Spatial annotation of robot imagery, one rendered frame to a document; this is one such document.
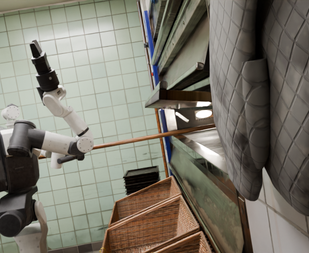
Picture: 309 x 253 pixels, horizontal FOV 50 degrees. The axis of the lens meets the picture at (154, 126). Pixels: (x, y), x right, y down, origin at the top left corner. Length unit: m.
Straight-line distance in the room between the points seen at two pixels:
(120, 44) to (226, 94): 3.15
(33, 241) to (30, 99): 2.03
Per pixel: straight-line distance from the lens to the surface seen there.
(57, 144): 1.61
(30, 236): 1.91
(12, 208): 1.74
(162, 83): 0.81
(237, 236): 0.96
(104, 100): 3.52
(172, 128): 2.61
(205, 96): 0.82
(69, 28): 3.66
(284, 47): 0.37
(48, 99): 1.57
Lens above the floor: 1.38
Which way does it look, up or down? 3 degrees down
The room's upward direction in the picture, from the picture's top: 10 degrees counter-clockwise
